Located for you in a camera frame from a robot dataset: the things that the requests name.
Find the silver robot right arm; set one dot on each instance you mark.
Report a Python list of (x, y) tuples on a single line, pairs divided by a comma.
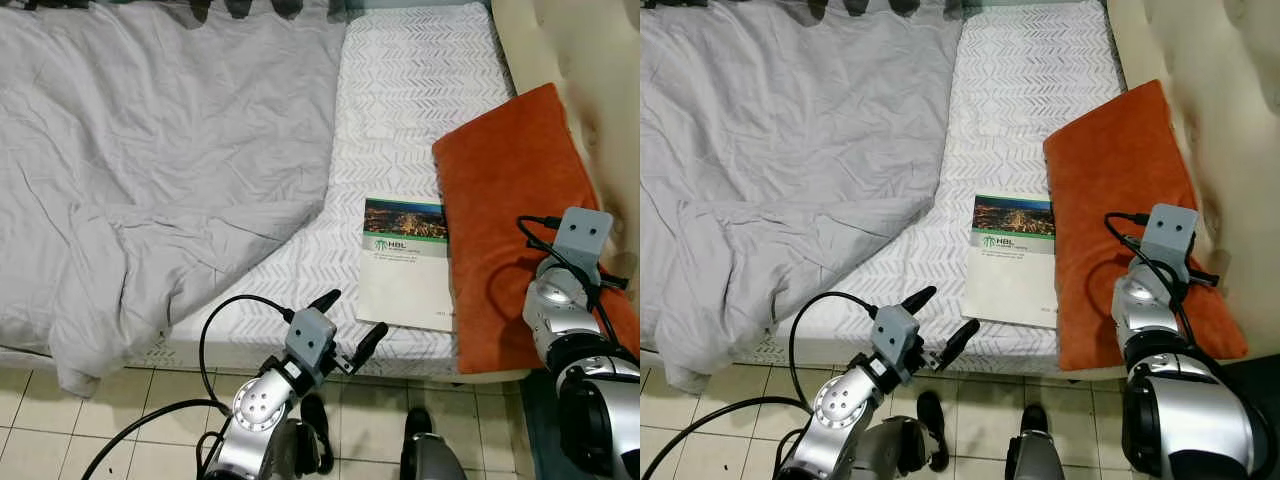
[(1180, 400), (590, 380)]

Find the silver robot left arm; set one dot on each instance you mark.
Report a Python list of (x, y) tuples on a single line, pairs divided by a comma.
[(830, 415), (255, 415)]

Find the white book with city photo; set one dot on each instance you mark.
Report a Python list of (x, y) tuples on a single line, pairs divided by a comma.
[(405, 280), (1010, 278)]

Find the robot left leg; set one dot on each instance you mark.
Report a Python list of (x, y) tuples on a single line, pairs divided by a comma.
[(316, 430), (932, 430)]

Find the orange rectangular pillow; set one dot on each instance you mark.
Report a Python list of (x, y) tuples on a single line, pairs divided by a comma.
[(1110, 190), (510, 190)]

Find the grey crumpled blanket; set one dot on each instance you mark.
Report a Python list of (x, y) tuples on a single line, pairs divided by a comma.
[(160, 150), (790, 150)]

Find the white patterned mattress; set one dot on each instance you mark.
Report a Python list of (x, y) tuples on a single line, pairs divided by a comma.
[(1020, 110), (400, 110)]

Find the cream upholstered bed headboard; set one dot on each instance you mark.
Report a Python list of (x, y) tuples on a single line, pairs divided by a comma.
[(590, 50), (1220, 60)]

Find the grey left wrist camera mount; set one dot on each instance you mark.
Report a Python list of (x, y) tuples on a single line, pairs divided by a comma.
[(310, 338), (895, 335)]

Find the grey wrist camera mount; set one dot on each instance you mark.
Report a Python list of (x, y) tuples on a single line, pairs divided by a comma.
[(310, 338), (895, 335), (583, 235), (1170, 235)]

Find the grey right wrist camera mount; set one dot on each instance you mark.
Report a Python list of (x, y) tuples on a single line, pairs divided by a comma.
[(583, 235), (1170, 235)]

